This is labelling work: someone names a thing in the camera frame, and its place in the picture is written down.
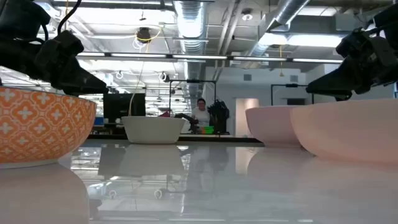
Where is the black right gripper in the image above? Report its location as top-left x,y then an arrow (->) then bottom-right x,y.
306,27 -> 398,101

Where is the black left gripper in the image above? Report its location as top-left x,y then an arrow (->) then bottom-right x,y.
0,30 -> 109,96

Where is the orange patterned bowl blue interior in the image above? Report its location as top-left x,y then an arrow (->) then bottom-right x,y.
0,86 -> 97,169

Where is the off-white bowl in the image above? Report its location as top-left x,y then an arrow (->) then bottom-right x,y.
121,116 -> 187,145

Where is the black computer monitor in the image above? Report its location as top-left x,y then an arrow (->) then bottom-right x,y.
103,93 -> 146,124

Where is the pink bowl green interior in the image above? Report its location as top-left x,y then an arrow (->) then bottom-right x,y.
290,98 -> 398,166

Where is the long ceiling light strip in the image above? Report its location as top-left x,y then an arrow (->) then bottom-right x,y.
76,52 -> 343,65

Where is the person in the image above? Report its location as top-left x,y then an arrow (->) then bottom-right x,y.
190,98 -> 211,133

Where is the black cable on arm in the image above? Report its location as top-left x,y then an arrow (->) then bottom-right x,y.
57,0 -> 83,35

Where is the silver ventilation duct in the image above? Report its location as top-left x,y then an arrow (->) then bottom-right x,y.
172,0 -> 208,108
248,0 -> 312,65

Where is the black metal frame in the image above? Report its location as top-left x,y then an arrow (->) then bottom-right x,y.
168,79 -> 217,118

